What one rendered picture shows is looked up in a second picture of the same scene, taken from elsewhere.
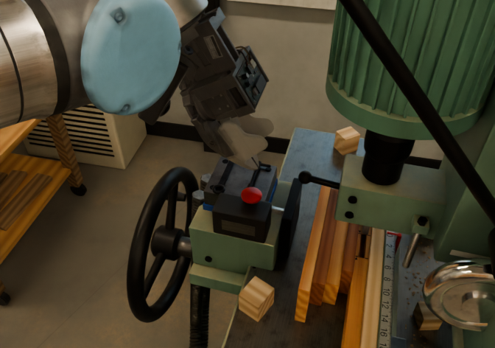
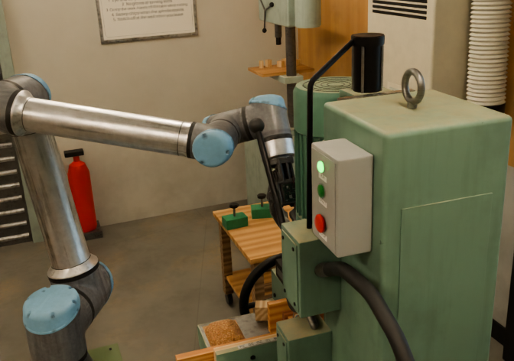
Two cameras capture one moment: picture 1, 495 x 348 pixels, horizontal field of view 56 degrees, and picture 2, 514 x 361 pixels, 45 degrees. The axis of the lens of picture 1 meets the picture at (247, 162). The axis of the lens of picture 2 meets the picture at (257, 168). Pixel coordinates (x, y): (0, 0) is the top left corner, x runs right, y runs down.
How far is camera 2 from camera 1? 1.22 m
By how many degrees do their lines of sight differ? 53
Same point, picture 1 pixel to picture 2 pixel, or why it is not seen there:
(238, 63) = (286, 180)
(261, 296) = (261, 306)
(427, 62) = (301, 190)
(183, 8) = (271, 150)
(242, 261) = not seen: hidden behind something
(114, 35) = (201, 139)
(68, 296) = not seen: outside the picture
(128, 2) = (208, 133)
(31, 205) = not seen: hidden behind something
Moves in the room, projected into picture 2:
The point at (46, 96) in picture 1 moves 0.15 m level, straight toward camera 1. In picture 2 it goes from (183, 149) to (143, 169)
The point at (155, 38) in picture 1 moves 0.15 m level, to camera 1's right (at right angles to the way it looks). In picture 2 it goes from (216, 145) to (251, 161)
